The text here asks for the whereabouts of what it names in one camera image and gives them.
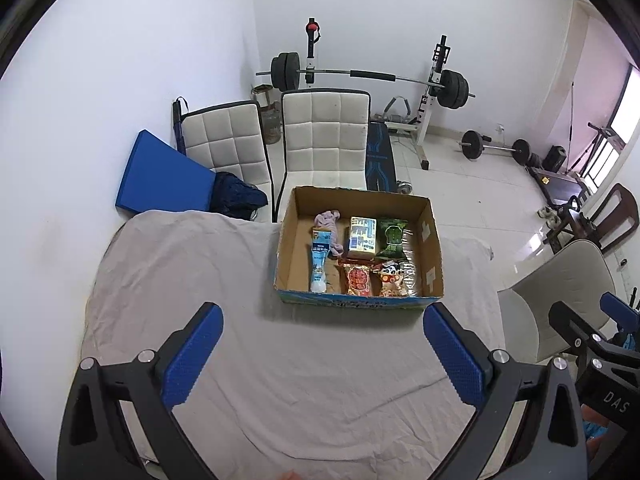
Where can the white weight bench rack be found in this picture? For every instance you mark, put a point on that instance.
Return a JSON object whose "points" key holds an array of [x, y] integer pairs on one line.
{"points": [[424, 125]]}

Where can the clear water jug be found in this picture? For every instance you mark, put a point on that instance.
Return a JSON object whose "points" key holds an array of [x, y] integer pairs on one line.
{"points": [[272, 125]]}

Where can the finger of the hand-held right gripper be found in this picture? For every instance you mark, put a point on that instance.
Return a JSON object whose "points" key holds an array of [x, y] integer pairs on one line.
{"points": [[577, 330], [622, 315]]}

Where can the red snack packet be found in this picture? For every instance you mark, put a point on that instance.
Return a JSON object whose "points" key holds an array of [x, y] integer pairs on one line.
{"points": [[357, 280]]}

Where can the dark wooden chair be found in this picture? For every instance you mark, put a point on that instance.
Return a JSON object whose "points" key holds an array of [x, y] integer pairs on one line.
{"points": [[612, 215]]}

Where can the long barbell with black plates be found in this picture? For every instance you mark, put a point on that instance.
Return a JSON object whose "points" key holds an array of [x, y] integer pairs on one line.
{"points": [[370, 75]]}

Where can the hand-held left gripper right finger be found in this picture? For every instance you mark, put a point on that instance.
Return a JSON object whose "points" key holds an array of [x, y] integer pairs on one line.
{"points": [[452, 355]]}

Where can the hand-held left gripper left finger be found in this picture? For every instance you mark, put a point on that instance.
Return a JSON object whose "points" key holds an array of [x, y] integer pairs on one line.
{"points": [[192, 355]]}

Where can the black folded umbrella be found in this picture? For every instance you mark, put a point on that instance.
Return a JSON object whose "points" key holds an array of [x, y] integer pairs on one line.
{"points": [[179, 125]]}

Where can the black blue bench pad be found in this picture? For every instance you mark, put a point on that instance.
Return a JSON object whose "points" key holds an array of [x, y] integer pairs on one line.
{"points": [[380, 160]]}

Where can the black speaker box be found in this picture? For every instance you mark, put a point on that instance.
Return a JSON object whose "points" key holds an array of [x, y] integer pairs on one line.
{"points": [[555, 158]]}

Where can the window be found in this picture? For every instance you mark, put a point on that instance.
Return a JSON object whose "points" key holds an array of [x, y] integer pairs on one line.
{"points": [[622, 130]]}

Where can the green snack packet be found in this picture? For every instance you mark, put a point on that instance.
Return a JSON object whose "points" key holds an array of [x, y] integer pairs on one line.
{"points": [[392, 237]]}

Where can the small floor barbell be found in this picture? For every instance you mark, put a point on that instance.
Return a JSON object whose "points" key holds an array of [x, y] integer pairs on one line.
{"points": [[472, 144]]}

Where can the blue white tube packet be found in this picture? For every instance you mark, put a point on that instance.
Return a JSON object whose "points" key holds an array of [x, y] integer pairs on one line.
{"points": [[320, 260]]}

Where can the grey table cloth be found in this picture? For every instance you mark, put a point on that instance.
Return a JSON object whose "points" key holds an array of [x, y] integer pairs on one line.
{"points": [[200, 270]]}

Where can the white shoes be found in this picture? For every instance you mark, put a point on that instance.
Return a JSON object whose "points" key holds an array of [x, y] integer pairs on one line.
{"points": [[548, 214]]}

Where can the grey ab wheel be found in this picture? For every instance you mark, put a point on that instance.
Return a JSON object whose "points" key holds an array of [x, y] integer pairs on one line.
{"points": [[405, 187]]}

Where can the cardboard box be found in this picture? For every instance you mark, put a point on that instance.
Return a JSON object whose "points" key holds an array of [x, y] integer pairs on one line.
{"points": [[292, 255]]}

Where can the beige plastic chair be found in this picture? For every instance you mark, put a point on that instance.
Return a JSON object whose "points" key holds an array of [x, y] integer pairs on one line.
{"points": [[550, 285]]}

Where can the purple socks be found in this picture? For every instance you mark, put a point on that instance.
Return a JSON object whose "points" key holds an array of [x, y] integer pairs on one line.
{"points": [[327, 219]]}

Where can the dark blue jacket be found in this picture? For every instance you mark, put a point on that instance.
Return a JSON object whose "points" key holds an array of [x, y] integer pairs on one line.
{"points": [[235, 195]]}

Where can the orange panda snack packet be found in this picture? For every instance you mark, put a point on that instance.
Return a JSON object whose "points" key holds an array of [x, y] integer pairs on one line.
{"points": [[392, 277]]}

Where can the white padded chair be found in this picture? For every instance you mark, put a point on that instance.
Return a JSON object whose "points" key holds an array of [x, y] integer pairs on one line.
{"points": [[320, 135], [225, 145]]}

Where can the blue foam mat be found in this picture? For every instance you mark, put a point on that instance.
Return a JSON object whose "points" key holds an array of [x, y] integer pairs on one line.
{"points": [[160, 175]]}

